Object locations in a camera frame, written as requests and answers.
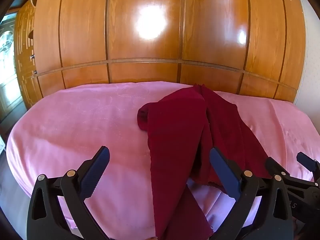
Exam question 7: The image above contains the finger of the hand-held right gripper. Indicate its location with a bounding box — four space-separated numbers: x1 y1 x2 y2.
296 152 320 182
265 156 320 193

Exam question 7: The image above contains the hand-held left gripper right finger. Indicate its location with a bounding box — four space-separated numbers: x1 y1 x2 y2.
209 147 294 240

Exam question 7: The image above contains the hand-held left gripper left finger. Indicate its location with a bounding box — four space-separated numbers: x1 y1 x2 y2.
26 146 110 240

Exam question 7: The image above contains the dark red sweater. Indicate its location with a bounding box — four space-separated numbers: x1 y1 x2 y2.
137 84 272 240

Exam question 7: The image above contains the pink blanket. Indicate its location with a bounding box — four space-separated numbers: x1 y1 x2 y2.
5 81 317 240

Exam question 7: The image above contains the wooden wardrobe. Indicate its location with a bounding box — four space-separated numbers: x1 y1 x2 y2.
14 0 307 105

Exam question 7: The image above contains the glass cabinet door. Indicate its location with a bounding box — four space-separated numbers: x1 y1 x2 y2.
0 11 27 123

